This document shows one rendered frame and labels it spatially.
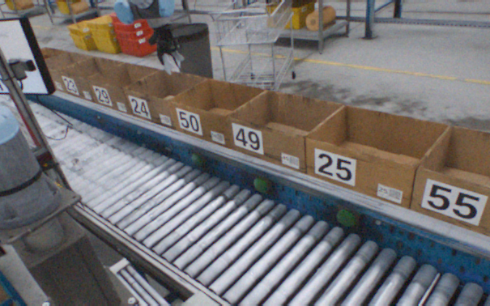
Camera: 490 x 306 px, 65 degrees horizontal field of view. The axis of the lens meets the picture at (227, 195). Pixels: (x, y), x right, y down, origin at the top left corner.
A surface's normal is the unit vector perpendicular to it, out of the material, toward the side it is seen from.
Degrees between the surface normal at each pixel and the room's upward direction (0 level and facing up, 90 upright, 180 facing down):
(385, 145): 89
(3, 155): 87
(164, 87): 90
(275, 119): 90
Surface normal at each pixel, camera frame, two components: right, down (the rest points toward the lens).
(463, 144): -0.66, 0.53
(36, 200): 0.71, -0.09
